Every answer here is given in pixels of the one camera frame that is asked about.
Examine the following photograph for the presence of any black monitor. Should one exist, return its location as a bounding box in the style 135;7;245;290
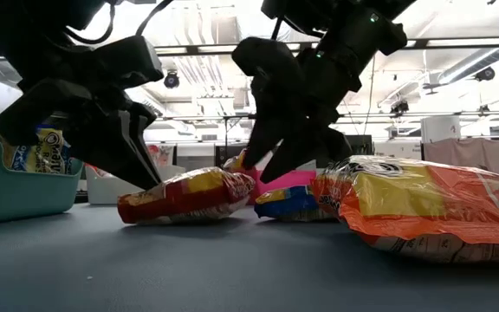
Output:
345;134;374;157

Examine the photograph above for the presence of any white plastic bin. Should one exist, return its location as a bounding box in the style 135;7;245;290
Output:
84;164;188;206

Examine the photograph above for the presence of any beige hanging cloth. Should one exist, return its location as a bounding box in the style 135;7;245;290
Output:
422;137;499;175

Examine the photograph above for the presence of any black ceiling camera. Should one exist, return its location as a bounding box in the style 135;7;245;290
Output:
163;70;181;90
389;98;411;116
474;65;497;82

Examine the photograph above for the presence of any teal plastic bin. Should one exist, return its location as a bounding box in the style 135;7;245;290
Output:
0;133;85;225

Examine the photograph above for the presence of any long ceiling light bar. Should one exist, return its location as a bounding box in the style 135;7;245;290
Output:
424;36;499;48
197;42;241;54

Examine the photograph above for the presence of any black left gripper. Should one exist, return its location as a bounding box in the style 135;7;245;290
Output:
0;16;164;190

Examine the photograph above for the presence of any orange chicken ramen pack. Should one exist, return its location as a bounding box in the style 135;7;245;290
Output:
85;163;113;179
309;154;499;264
146;144;176;168

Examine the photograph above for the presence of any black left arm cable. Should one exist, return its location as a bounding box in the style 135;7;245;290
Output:
64;0;175;45

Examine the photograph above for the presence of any pink plastic bin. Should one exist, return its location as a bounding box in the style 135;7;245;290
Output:
249;168;321;205

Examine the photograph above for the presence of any blue soy sauce ramen pack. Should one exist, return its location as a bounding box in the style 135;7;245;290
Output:
254;185;336;223
0;124;75;175

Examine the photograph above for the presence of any white pillar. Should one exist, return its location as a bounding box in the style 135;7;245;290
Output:
420;114;462;144

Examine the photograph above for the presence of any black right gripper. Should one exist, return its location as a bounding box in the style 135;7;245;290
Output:
231;12;409;183

